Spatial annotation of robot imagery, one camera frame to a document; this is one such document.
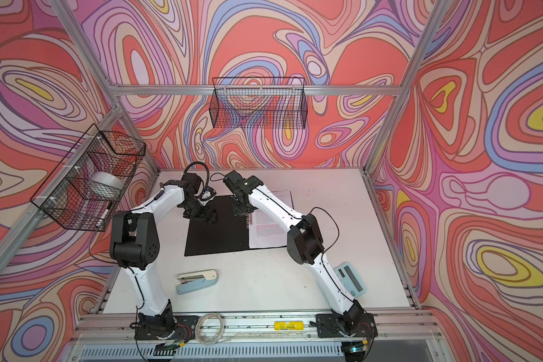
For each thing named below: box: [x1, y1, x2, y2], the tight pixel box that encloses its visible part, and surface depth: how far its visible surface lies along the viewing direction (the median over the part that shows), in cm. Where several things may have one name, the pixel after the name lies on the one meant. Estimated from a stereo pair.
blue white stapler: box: [176, 269, 220, 295], surface depth 82 cm
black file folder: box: [184, 194, 288, 257], surface depth 94 cm
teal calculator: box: [333, 262, 368, 299], surface depth 82 cm
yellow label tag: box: [273, 321, 304, 332], surface depth 74 cm
